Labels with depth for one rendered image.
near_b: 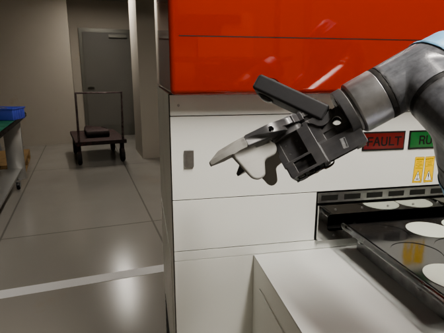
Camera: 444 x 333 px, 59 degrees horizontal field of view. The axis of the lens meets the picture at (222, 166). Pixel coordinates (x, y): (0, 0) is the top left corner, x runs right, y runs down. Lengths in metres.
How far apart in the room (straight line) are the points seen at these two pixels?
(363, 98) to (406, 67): 0.06
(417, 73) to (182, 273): 0.70
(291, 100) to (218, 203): 0.44
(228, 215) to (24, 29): 7.14
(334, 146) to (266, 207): 0.45
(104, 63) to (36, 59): 1.41
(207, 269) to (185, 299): 0.09
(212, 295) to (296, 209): 0.30
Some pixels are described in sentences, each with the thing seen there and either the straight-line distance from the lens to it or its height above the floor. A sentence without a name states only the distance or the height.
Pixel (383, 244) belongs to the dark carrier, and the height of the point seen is 0.90.
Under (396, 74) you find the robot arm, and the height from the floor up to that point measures 1.26.
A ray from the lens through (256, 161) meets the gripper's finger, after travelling 0.52.
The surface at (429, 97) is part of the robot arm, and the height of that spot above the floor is 1.24.
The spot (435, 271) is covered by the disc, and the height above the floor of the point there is 0.90.
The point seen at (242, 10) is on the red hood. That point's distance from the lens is 0.86.
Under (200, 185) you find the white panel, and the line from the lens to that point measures 0.92.
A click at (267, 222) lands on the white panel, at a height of 0.90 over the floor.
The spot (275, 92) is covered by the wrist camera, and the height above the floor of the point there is 1.24.
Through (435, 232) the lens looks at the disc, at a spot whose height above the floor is 0.90.
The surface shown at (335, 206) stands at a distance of 1.03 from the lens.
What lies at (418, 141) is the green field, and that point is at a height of 1.09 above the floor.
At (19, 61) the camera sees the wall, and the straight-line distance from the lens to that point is 7.86.
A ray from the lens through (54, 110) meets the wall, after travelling 7.84.
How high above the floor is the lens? 1.26
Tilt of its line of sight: 13 degrees down
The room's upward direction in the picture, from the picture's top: straight up
